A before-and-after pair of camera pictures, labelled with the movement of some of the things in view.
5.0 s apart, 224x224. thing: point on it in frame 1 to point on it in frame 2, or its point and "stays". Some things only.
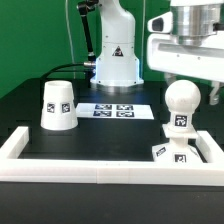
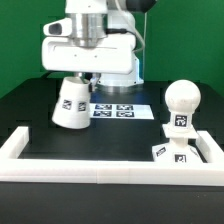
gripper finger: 214,98 to 94,79
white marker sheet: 113,111 stays
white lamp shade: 59,111 to 72,104
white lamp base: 178,150 stays
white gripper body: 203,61 to 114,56
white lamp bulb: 182,97 stays
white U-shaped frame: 16,168 stays
